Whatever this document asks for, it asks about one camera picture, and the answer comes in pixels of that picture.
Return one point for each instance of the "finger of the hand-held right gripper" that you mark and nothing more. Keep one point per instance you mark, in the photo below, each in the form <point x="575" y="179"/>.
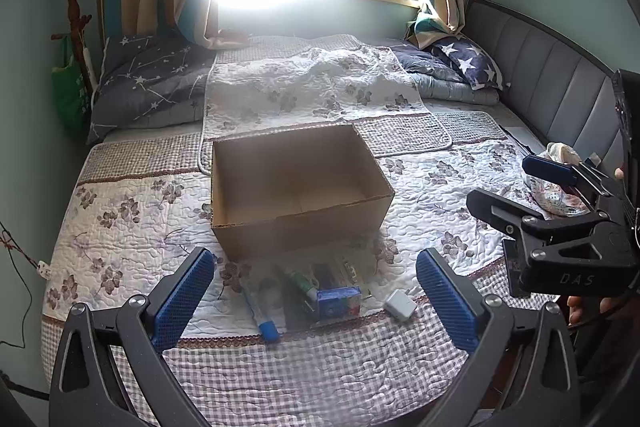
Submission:
<point x="547" y="168"/>
<point x="492" y="207"/>

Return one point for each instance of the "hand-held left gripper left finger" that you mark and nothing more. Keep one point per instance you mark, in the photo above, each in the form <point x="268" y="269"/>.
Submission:
<point x="182" y="297"/>

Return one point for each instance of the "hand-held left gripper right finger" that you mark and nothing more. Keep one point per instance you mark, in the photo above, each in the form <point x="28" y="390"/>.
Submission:
<point x="447" y="302"/>

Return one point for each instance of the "white charger plug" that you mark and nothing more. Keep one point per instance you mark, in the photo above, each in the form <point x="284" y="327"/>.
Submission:
<point x="400" y="303"/>

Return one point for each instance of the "white tube with blue cap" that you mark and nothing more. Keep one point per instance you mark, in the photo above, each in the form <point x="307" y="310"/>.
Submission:
<point x="255" y="307"/>

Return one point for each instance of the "small blue carton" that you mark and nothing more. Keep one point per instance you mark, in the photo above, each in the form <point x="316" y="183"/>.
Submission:
<point x="340" y="302"/>

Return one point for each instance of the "green toothpaste tube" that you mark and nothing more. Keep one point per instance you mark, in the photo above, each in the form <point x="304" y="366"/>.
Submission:
<point x="302" y="284"/>

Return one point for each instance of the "brown cardboard box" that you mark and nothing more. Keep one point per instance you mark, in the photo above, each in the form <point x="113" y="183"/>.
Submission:
<point x="300" y="227"/>

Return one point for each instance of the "person's right hand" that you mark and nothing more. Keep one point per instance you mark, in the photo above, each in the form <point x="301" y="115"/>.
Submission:
<point x="580" y="307"/>

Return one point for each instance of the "white patterned cloth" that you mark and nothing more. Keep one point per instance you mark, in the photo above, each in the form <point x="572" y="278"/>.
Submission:
<point x="555" y="202"/>

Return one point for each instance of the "grey padded headboard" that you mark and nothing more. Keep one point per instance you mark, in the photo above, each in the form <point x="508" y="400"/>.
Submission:
<point x="550" y="67"/>

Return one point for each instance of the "navy star pillow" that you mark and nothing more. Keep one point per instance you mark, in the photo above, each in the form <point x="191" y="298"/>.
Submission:
<point x="470" y="59"/>

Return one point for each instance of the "grey folded blanket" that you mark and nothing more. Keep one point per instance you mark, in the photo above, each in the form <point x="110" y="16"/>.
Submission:
<point x="440" y="82"/>

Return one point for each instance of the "small white power socket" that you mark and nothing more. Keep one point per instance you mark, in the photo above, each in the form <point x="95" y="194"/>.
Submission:
<point x="44" y="268"/>

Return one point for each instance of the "dark star-line pillow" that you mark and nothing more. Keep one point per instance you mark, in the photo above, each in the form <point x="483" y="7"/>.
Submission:
<point x="150" y="87"/>

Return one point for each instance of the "floral quilted mat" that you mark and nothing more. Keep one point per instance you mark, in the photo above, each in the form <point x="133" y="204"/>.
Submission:
<point x="300" y="82"/>

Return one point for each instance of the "green bag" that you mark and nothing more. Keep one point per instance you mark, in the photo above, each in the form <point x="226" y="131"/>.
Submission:
<point x="67" y="92"/>

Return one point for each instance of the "long white power strip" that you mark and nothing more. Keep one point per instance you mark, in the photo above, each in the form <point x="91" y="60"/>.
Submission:
<point x="88" y="67"/>

